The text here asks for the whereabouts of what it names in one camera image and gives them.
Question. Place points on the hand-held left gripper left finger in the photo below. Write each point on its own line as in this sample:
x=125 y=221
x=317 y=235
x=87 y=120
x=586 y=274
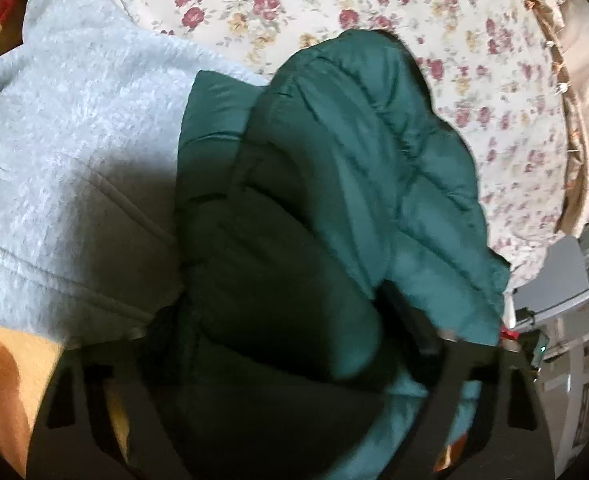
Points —
x=79 y=357

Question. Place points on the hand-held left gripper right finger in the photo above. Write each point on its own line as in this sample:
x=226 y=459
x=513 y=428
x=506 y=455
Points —
x=449 y=385

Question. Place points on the teal puffer jacket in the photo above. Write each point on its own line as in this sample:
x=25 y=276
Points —
x=324 y=185

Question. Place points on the grey fleece hoodie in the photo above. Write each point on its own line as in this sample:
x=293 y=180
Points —
x=74 y=135

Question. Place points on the floral bedsheet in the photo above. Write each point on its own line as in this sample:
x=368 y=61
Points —
x=499 y=110

